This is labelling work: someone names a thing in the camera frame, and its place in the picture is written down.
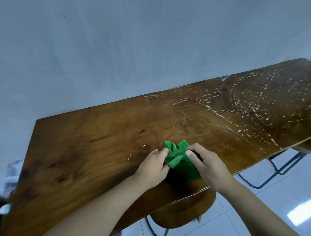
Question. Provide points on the wooden table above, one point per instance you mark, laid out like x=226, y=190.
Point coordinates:
x=155, y=136

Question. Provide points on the person's left hand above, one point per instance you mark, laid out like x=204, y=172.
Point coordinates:
x=151, y=169

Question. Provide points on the black metal table leg frame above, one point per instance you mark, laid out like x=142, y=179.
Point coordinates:
x=274, y=167

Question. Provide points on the person's right forearm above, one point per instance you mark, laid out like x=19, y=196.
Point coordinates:
x=257, y=209

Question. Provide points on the person's right hand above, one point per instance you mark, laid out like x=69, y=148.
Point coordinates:
x=210, y=167

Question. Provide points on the person's right thumb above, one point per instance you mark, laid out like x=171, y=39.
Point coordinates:
x=194, y=161

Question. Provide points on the green cloth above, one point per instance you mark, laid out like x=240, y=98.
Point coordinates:
x=181, y=161

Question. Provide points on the round wooden stool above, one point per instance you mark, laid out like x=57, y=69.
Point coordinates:
x=182, y=210

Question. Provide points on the person's left forearm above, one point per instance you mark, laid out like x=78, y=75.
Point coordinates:
x=94, y=209

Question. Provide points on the person's left thumb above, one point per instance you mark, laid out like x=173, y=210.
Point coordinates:
x=162, y=153

